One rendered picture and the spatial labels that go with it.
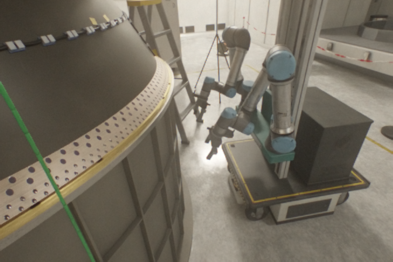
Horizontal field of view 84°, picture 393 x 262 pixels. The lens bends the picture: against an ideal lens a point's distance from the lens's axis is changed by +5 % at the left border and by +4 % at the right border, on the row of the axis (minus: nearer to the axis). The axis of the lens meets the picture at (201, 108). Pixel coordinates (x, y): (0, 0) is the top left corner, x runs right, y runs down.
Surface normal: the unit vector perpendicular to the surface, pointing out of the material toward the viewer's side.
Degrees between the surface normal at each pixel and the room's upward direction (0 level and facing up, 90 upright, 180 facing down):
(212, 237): 0
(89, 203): 90
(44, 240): 90
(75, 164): 43
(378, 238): 0
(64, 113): 62
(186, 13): 90
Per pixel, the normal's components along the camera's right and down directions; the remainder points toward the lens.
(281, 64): -0.25, 0.36
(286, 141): -0.21, 0.59
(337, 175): 0.18, 0.48
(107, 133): 0.60, -0.52
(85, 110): 0.79, -0.25
